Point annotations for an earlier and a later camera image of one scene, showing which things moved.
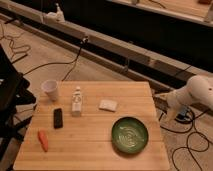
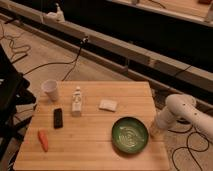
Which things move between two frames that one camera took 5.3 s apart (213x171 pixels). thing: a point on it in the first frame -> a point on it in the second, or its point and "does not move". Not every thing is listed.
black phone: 58,118 does not move
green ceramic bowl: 130,135 does not move
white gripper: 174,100 -> 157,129
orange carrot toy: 43,140 does not move
